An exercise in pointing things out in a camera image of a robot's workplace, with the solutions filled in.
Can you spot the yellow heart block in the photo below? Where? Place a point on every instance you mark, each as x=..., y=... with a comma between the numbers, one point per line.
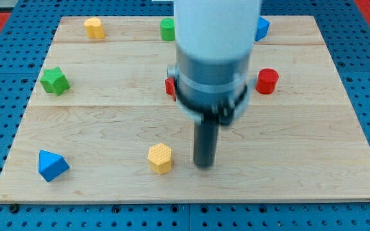
x=94, y=28

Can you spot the wooden board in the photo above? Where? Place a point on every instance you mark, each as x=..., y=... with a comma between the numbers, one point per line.
x=301, y=144

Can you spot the yellow hexagon block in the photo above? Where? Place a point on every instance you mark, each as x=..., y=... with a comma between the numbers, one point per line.
x=160, y=158

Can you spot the green star block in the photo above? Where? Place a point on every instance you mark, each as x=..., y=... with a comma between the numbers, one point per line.
x=54, y=81

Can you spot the green cylinder block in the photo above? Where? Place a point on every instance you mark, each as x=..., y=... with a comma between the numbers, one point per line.
x=167, y=29

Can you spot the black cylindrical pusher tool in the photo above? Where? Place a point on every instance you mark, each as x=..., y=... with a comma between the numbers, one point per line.
x=205, y=140

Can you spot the red block behind arm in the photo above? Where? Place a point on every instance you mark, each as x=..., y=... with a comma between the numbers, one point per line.
x=170, y=87

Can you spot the blue triangle block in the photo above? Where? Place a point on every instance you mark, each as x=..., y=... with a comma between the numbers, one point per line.
x=51, y=165

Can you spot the red cylinder block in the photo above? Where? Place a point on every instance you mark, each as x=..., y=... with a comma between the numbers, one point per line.
x=267, y=81

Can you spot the blue block behind arm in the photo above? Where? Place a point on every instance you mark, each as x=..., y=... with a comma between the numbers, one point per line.
x=262, y=29

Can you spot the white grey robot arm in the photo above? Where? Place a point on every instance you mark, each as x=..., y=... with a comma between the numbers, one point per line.
x=214, y=40

